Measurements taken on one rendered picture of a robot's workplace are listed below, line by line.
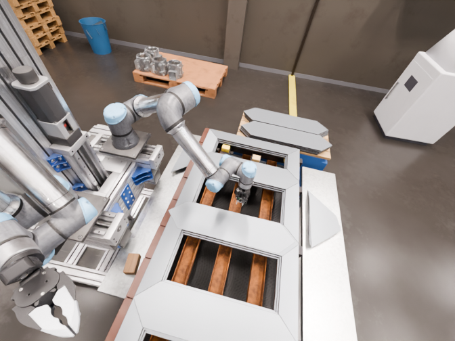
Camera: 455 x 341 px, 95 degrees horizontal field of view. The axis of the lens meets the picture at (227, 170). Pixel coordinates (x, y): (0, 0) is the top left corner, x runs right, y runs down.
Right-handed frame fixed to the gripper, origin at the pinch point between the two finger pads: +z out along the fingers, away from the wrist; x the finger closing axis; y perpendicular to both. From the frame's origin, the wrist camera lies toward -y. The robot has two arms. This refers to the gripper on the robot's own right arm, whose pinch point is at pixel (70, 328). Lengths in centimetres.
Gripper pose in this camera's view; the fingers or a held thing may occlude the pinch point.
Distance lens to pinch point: 56.8
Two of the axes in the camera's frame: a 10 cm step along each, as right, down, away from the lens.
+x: -5.7, 5.0, -6.5
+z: 8.0, 5.1, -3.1
